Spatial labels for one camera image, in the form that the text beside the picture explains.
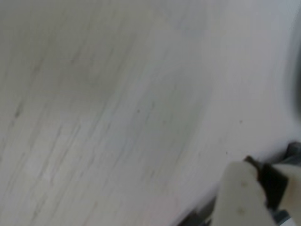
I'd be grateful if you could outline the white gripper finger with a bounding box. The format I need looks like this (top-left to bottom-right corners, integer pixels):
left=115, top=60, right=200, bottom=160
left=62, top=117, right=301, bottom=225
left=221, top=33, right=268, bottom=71
left=211, top=155, right=278, bottom=226
left=260, top=160, right=301, bottom=226

